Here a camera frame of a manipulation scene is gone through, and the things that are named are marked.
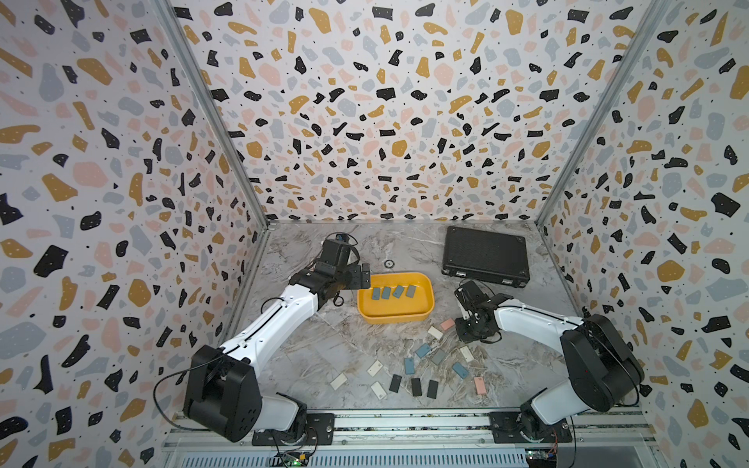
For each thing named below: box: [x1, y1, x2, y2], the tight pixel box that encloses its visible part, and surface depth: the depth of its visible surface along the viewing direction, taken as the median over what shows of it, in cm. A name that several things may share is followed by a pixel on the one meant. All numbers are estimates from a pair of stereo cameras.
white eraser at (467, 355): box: [459, 345, 474, 363], surface depth 89 cm
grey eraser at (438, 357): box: [430, 349, 446, 366], surface depth 87 cm
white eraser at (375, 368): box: [366, 359, 384, 378], surface depth 85 cm
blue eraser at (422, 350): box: [415, 342, 433, 359], surface depth 89 cm
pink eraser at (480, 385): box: [473, 376, 487, 395], surface depth 83 cm
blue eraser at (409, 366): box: [404, 357, 415, 375], surface depth 86 cm
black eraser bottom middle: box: [411, 378, 423, 397], surface depth 83 cm
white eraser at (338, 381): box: [329, 372, 349, 391], surface depth 83 cm
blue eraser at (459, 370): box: [451, 361, 470, 380], surface depth 85 cm
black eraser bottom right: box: [426, 379, 439, 399], surface depth 82 cm
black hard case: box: [441, 226, 531, 288], surface depth 108 cm
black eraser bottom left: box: [388, 373, 402, 393], surface depth 83 cm
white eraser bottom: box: [369, 380, 388, 401], surface depth 81 cm
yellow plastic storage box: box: [356, 273, 435, 324], surface depth 100 cm
